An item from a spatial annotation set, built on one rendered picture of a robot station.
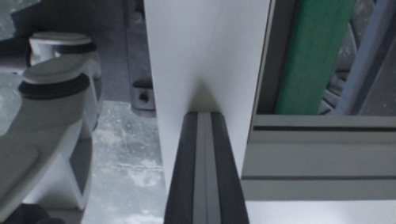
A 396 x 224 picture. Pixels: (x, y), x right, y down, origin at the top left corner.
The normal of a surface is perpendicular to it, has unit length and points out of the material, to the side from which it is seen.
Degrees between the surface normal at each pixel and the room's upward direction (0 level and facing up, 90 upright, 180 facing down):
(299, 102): 0
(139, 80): 0
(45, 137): 90
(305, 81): 0
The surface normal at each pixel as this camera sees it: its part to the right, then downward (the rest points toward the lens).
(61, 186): 0.04, 0.51
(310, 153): 0.00, -0.86
